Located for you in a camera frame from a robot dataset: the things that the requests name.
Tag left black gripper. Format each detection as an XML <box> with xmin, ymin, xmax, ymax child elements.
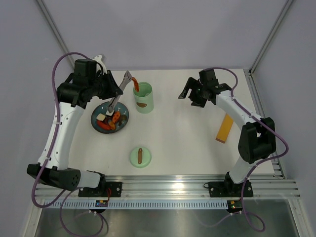
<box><xmin>88</xmin><ymin>70</ymin><xmax>123</xmax><ymax>100</ymax></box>

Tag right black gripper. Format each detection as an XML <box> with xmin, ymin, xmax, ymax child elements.
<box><xmin>179</xmin><ymin>77</ymin><xmax>207</xmax><ymax>108</ymax></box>

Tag metal tongs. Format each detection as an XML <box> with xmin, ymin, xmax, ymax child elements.
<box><xmin>105</xmin><ymin>70</ymin><xmax>133</xmax><ymax>117</ymax></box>

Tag green cylindrical lunch container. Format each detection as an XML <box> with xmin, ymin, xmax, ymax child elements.
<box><xmin>133</xmin><ymin>82</ymin><xmax>154</xmax><ymax>114</ymax></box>

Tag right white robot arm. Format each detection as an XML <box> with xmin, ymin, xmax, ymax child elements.
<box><xmin>179</xmin><ymin>68</ymin><xmax>276</xmax><ymax>197</ymax></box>

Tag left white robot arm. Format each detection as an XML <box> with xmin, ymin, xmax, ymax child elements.
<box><xmin>27</xmin><ymin>55</ymin><xmax>123</xmax><ymax>197</ymax></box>

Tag orange rectangular box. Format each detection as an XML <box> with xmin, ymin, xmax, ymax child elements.
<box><xmin>215</xmin><ymin>114</ymin><xmax>234</xmax><ymax>144</ymax></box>

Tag dark teal plate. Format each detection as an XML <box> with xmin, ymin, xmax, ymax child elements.
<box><xmin>90</xmin><ymin>101</ymin><xmax>129</xmax><ymax>134</ymax></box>

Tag toy white cheese cube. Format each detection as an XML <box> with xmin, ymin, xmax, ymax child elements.
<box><xmin>96</xmin><ymin>114</ymin><xmax>106</xmax><ymax>121</ymax></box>

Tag toy orange carrot piece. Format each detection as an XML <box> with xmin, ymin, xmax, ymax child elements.
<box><xmin>112</xmin><ymin>111</ymin><xmax>120</xmax><ymax>123</ymax></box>

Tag toy brown mushroom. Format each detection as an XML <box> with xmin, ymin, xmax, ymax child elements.
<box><xmin>118</xmin><ymin>115</ymin><xmax>127</xmax><ymax>126</ymax></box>

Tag green round lid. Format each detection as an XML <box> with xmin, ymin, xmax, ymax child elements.
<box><xmin>129</xmin><ymin>147</ymin><xmax>152</xmax><ymax>168</ymax></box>

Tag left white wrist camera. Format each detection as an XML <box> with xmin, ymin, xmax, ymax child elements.
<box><xmin>92</xmin><ymin>54</ymin><xmax>107</xmax><ymax>72</ymax></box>

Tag left aluminium frame post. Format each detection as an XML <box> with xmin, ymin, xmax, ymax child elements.
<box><xmin>36</xmin><ymin>0</ymin><xmax>80</xmax><ymax>75</ymax></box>

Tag aluminium frame post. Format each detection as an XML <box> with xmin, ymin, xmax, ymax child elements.
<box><xmin>249</xmin><ymin>0</ymin><xmax>296</xmax><ymax>76</ymax></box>
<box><xmin>36</xmin><ymin>0</ymin><xmax>80</xmax><ymax>75</ymax></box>

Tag right aluminium frame post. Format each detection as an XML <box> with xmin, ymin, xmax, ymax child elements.
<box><xmin>249</xmin><ymin>0</ymin><xmax>296</xmax><ymax>76</ymax></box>

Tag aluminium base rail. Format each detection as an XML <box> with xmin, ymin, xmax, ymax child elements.
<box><xmin>34</xmin><ymin>174</ymin><xmax>302</xmax><ymax>200</ymax></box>

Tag white slotted cable duct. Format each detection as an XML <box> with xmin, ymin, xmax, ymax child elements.
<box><xmin>50</xmin><ymin>199</ymin><xmax>228</xmax><ymax>210</ymax></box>

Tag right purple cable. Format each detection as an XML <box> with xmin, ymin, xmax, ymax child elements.
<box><xmin>197</xmin><ymin>67</ymin><xmax>289</xmax><ymax>233</ymax></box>

